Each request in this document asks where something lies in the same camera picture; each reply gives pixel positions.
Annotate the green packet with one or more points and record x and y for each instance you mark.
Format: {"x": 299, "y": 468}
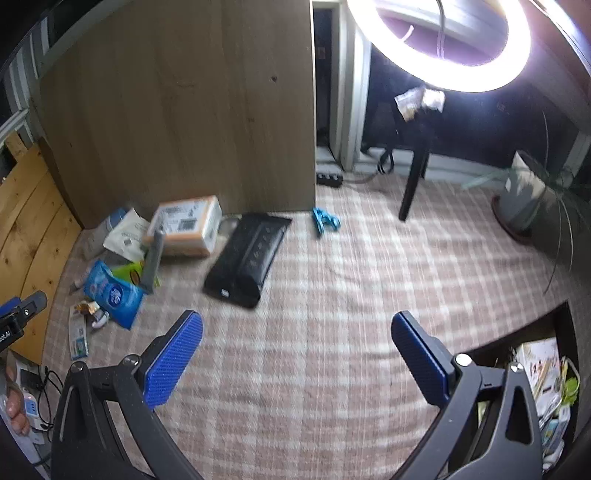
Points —
{"x": 127, "y": 272}

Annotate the small orange packet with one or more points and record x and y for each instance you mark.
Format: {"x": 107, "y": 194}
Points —
{"x": 87, "y": 307}

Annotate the blue wet wipes packet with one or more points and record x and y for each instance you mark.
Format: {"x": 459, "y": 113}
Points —
{"x": 113, "y": 295}

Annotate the grey plastic stick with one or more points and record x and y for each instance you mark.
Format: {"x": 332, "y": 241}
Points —
{"x": 152, "y": 263}

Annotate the pink plaid desktop cloth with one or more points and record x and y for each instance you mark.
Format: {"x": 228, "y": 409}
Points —
{"x": 323, "y": 323}

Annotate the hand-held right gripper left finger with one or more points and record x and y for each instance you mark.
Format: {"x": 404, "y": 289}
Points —
{"x": 173, "y": 360}

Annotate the window with white frame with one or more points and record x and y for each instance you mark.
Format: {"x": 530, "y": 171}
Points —
{"x": 21, "y": 83}

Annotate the light wooden cabinet panel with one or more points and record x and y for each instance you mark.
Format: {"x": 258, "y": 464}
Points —
{"x": 184, "y": 106}

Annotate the white booklet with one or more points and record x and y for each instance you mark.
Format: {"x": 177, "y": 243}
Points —
{"x": 538, "y": 369}

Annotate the black leather pouch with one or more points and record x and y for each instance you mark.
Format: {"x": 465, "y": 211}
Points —
{"x": 249, "y": 258}

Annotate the black side table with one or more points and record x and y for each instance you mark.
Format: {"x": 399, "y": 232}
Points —
{"x": 415, "y": 175}

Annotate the black power strip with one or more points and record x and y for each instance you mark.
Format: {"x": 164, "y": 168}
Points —
{"x": 328, "y": 179}

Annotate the small white object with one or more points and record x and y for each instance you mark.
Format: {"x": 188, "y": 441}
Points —
{"x": 99, "y": 320}

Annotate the rectangular box with white label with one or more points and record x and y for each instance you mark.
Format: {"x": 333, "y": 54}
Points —
{"x": 184, "y": 226}

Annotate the light blue plastic clip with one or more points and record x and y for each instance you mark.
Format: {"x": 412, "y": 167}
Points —
{"x": 325, "y": 221}

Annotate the crumpled white packets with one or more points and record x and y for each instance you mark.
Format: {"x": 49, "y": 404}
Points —
{"x": 418, "y": 102}

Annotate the potted green plant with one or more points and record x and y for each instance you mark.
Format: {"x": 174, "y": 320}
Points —
{"x": 521, "y": 207}

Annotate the orange pine wood board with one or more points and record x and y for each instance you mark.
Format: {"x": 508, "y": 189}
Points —
{"x": 27, "y": 230}

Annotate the white plastic packet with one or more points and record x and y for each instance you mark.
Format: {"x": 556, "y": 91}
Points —
{"x": 127, "y": 235}

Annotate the black storage box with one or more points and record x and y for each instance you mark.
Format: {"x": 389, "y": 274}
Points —
{"x": 565, "y": 332}

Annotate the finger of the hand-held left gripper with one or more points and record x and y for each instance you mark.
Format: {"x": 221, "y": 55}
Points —
{"x": 9, "y": 308}
{"x": 33, "y": 305}

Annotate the black power adapter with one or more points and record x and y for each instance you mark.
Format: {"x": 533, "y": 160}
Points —
{"x": 31, "y": 379}

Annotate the white door frame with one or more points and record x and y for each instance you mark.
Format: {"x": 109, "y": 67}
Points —
{"x": 351, "y": 92}

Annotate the printed paper leaflet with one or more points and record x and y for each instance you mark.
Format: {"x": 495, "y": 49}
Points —
{"x": 78, "y": 334}

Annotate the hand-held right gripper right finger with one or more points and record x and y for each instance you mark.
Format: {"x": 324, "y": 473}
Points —
{"x": 420, "y": 364}

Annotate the person's bare foot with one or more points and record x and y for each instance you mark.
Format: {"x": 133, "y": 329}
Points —
{"x": 14, "y": 406}

